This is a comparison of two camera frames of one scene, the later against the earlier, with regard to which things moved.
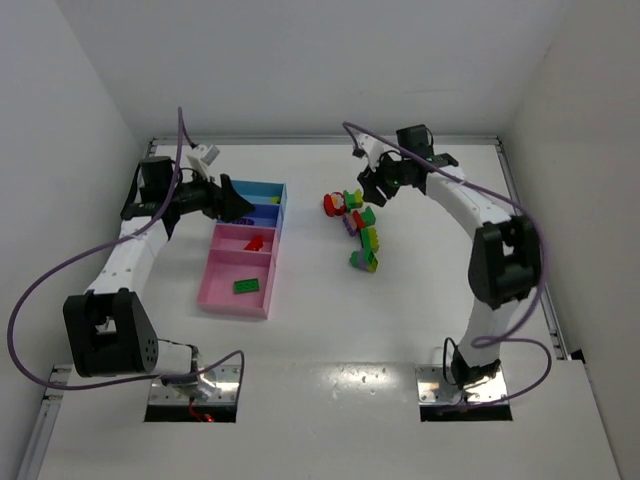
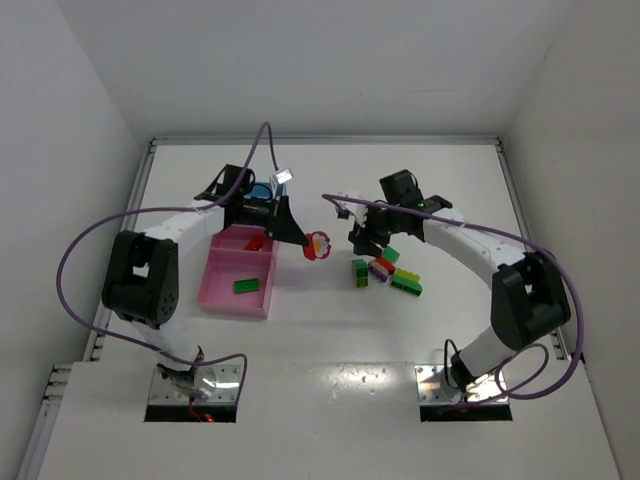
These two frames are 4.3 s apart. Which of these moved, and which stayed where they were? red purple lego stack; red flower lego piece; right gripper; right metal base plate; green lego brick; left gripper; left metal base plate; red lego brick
Moved: right gripper; red purple lego stack; red flower lego piece; green lego brick; left gripper
Stayed: right metal base plate; left metal base plate; red lego brick
